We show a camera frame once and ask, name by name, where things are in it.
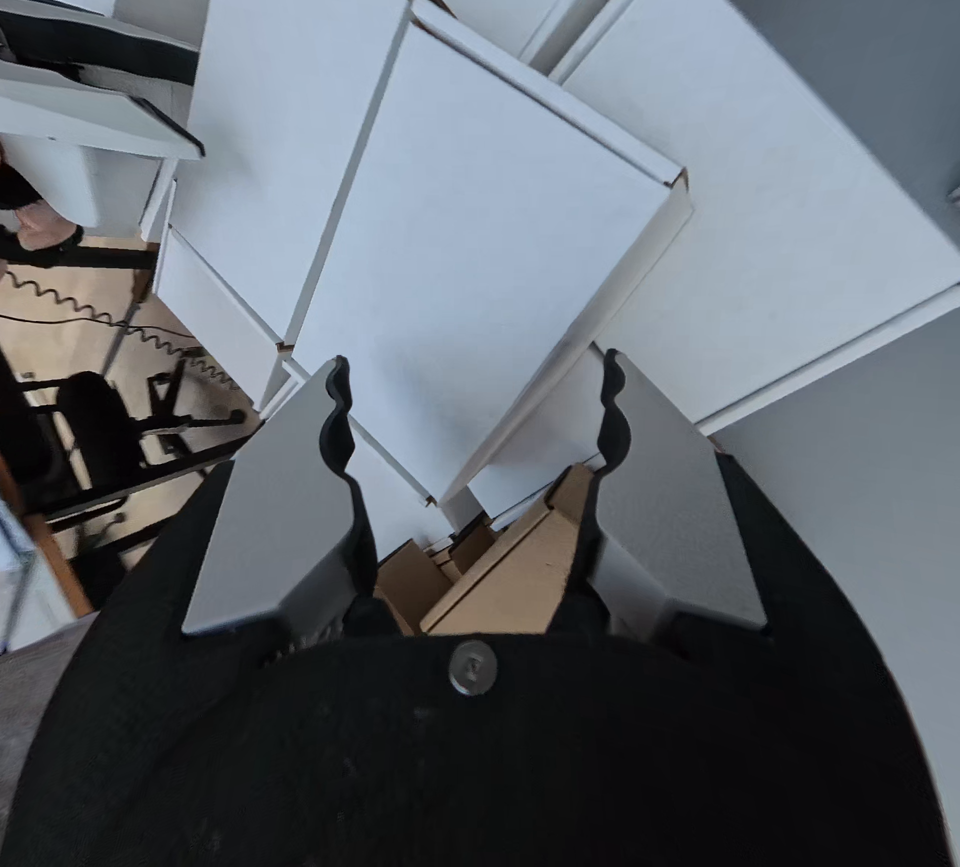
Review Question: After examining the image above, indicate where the person's left hand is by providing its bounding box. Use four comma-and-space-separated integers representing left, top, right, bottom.
15, 201, 84, 251

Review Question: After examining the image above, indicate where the white cardboard box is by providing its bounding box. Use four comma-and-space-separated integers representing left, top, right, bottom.
168, 0, 421, 351
285, 4, 695, 508

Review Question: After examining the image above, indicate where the stack of white boxes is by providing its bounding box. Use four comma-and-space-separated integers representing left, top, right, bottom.
112, 0, 960, 561

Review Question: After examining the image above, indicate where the black stool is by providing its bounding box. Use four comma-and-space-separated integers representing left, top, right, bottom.
15, 357, 249, 546

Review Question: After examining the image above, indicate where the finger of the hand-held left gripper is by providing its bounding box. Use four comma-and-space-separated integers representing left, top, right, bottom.
0, 0, 201, 88
0, 64, 205, 162

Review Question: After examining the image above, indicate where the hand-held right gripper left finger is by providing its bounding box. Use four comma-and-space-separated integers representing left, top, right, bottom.
182, 355, 378, 637

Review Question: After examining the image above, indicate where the stack of brown cardboard boxes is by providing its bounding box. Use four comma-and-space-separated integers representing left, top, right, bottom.
375, 462, 601, 636

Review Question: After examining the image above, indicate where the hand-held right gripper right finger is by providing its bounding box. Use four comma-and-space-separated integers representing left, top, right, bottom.
566, 348, 768, 647

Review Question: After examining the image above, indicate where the black spiral cord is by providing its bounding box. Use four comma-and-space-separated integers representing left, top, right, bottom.
0, 267, 241, 392

